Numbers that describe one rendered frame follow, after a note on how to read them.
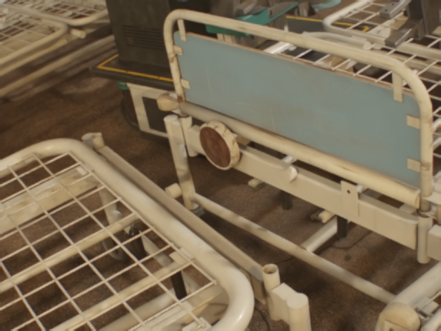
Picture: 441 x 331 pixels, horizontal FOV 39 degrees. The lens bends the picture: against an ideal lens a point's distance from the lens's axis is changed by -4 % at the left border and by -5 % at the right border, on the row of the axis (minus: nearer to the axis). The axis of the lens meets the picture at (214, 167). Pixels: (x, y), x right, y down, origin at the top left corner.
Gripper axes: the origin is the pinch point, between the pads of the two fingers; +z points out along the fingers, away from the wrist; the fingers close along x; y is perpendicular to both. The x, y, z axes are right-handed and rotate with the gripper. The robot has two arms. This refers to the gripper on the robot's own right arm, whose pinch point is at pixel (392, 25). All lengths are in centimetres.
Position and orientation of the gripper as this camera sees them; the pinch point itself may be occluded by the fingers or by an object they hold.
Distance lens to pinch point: 125.3
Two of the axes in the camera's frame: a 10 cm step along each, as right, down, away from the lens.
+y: -6.6, -3.0, 6.9
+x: -2.9, -7.4, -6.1
